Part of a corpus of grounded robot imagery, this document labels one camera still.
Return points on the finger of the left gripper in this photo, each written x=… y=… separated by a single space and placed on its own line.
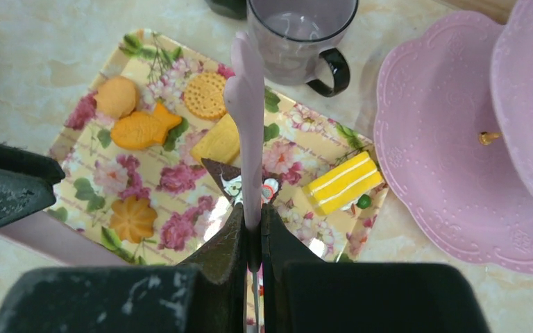
x=26 y=183

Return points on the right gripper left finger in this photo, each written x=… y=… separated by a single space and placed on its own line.
x=218 y=301

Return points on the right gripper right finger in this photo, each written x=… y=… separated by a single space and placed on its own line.
x=295 y=279

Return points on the chocolate triangle cake slice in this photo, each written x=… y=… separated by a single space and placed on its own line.
x=229 y=180

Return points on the pink silicone tongs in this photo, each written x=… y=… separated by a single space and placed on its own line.
x=244 y=98

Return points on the orange flower-shaped cookie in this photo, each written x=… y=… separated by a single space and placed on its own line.
x=132 y=219

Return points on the yellow layered cake slice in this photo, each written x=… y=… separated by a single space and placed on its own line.
x=345 y=187

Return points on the yellow rectangular biscuit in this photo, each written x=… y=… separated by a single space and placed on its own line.
x=220 y=143

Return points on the floral rectangular tray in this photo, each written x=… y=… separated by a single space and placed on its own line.
x=299 y=146

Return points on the round orange cookie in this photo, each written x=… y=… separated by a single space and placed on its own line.
x=117 y=97

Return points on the orange fish-shaped cake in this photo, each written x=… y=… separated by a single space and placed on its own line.
x=140 y=129

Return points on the round dotted biscuit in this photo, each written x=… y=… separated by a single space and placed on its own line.
x=203 y=96

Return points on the pink three-tier cake stand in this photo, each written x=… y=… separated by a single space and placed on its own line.
x=434 y=101

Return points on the black mug white inside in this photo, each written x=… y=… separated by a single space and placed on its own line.
x=234 y=9

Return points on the grey mug black handle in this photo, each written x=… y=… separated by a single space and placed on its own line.
x=298 y=41

